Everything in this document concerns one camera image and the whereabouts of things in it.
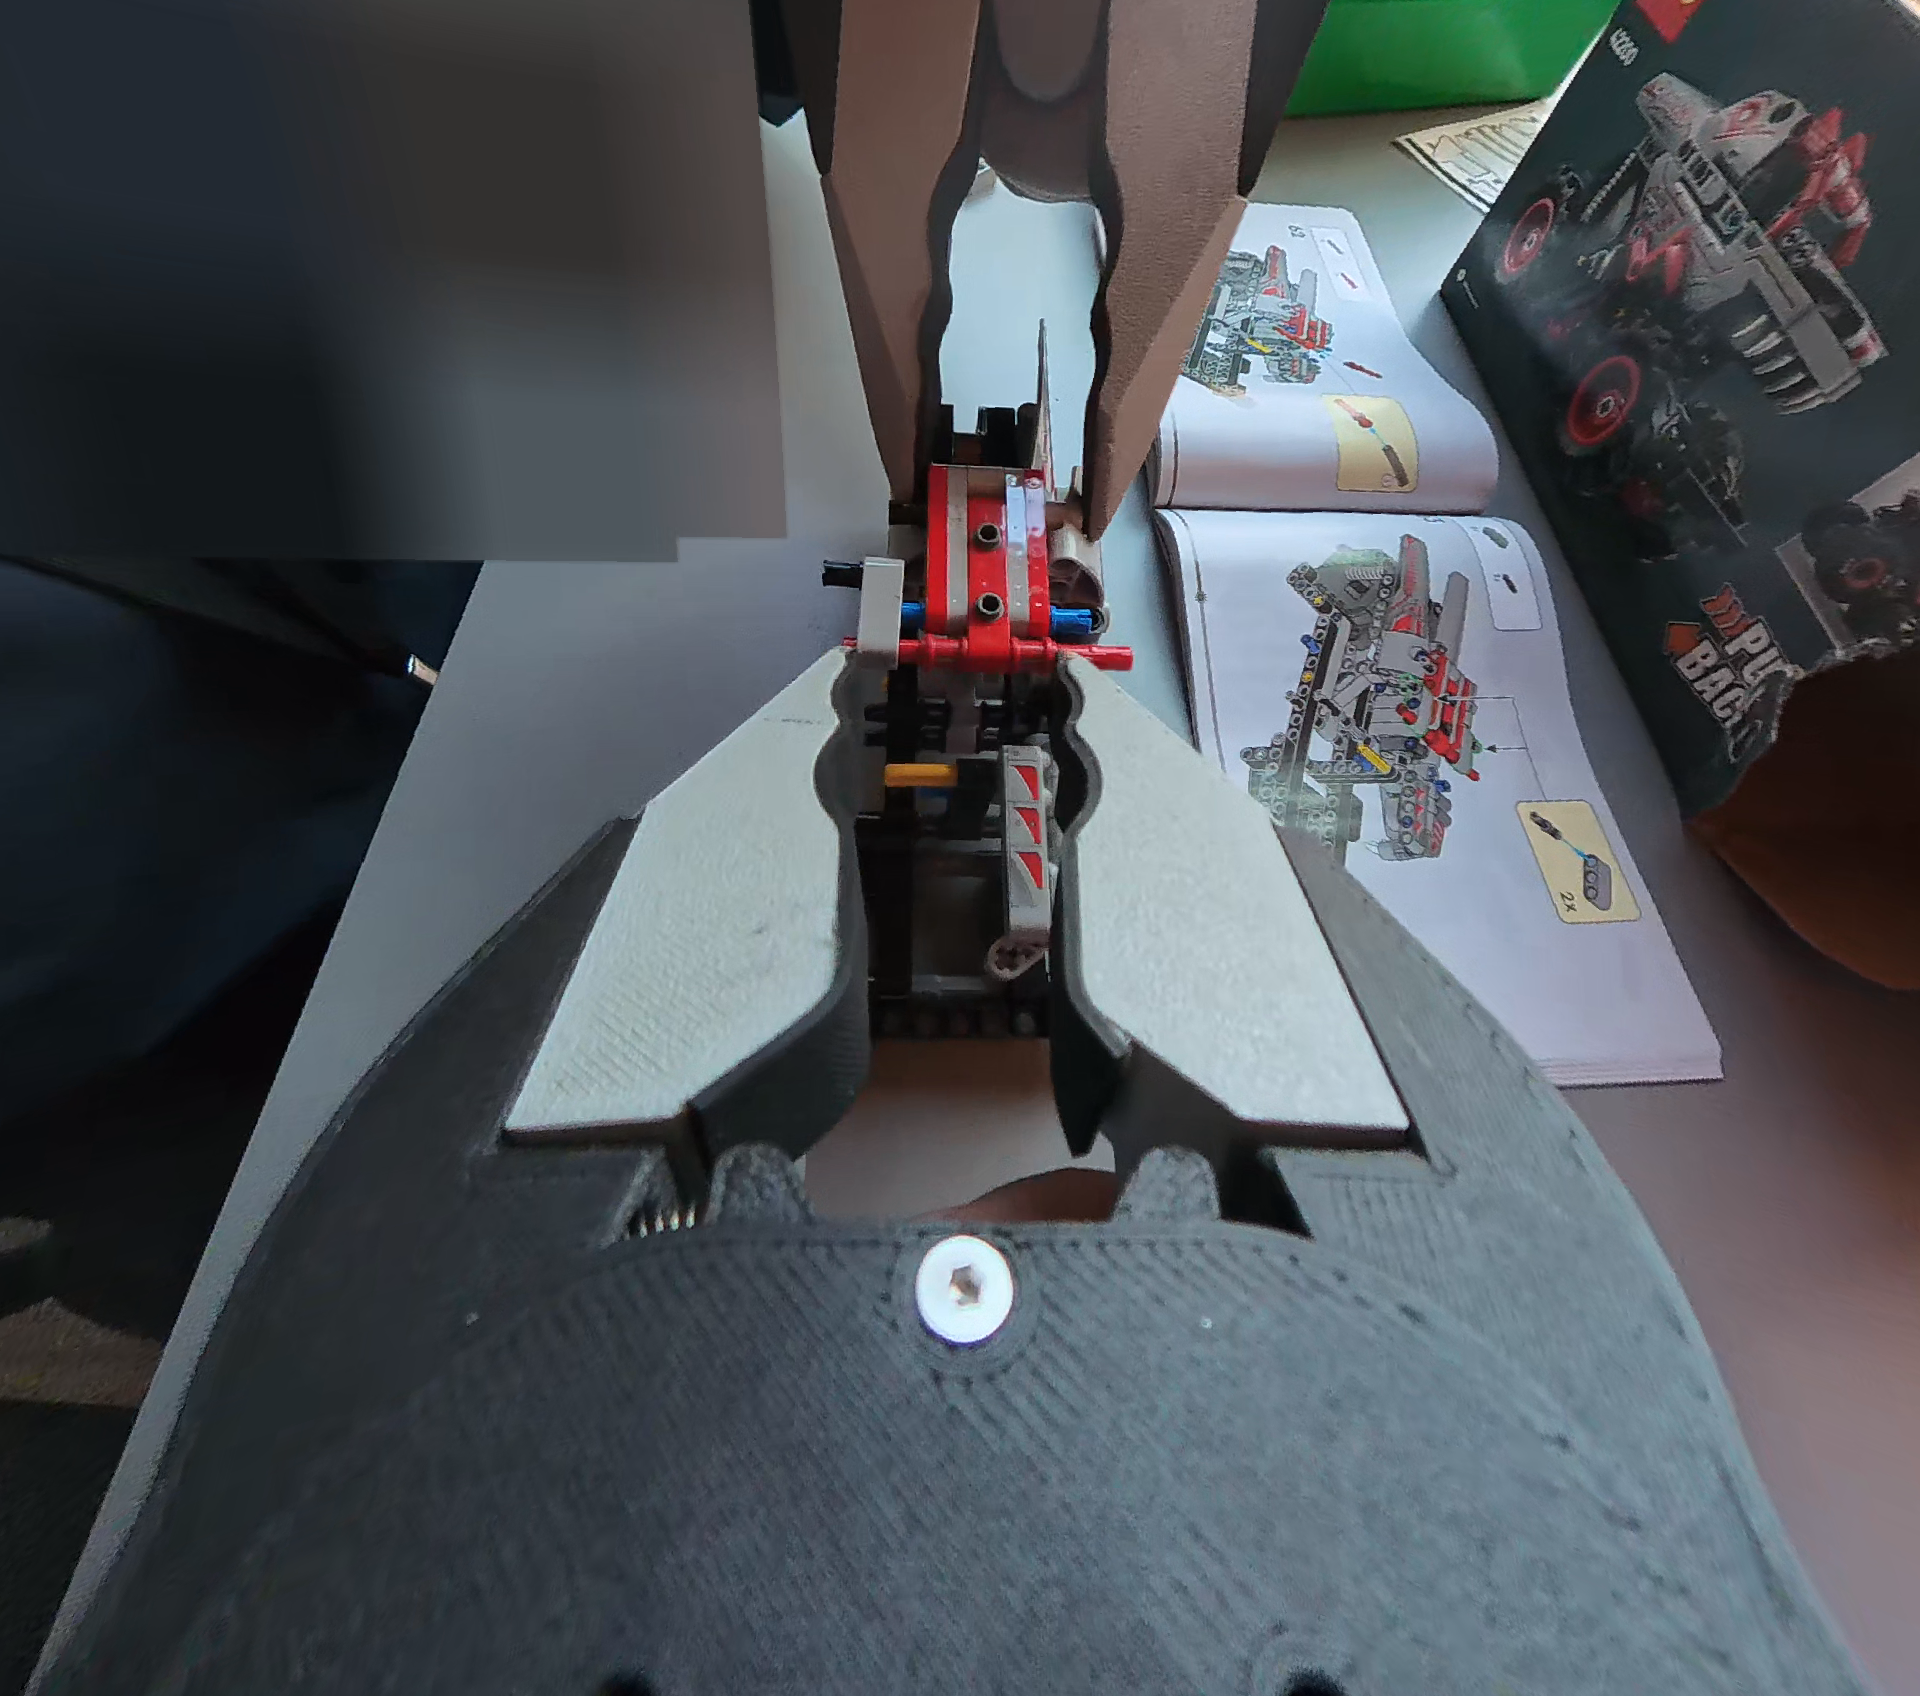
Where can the lego instruction booklet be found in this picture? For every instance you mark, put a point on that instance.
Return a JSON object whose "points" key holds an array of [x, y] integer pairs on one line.
{"points": [[1503, 947]]}

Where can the lego truck chassis model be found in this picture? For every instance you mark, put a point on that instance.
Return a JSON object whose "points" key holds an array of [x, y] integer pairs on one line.
{"points": [[976, 553]]}

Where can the light grey two-hole lego beam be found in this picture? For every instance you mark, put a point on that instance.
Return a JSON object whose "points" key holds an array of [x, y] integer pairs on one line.
{"points": [[884, 607]]}

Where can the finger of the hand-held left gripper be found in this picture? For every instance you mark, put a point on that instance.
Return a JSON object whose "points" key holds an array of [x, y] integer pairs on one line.
{"points": [[898, 104], [1188, 135]]}

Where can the lego sticker sheet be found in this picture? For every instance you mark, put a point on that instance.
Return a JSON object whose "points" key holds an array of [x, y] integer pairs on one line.
{"points": [[1478, 151]]}

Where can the black lego set box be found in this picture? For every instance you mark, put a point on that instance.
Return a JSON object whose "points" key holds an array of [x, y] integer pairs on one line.
{"points": [[1651, 302]]}

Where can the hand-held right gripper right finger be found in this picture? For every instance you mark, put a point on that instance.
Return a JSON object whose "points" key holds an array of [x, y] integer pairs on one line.
{"points": [[1231, 961]]}

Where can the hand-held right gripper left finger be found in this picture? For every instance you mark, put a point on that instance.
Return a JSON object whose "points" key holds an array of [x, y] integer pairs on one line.
{"points": [[690, 947]]}

